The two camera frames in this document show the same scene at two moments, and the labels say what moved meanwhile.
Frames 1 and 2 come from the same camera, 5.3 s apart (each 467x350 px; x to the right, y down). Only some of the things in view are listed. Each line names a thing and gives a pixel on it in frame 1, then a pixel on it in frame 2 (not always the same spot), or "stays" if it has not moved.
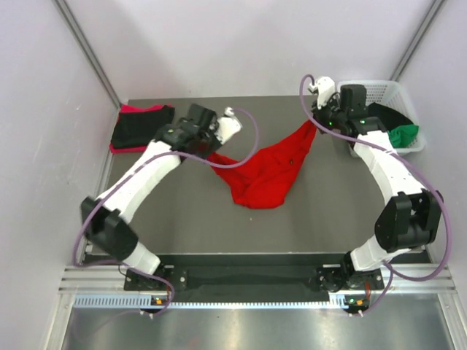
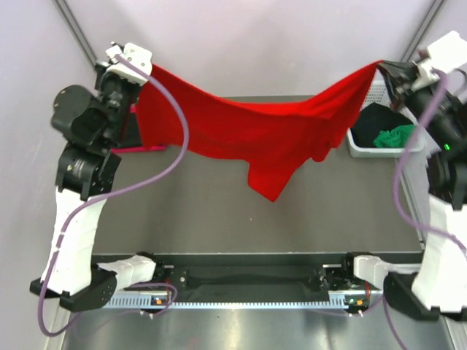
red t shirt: (265, 182) → (273, 136)
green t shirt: (403, 136) stays
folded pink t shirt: (130, 108) stays
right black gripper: (317, 114) → (400, 76)
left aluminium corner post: (92, 55) stays
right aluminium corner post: (417, 40) stays
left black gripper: (217, 144) → (103, 75)
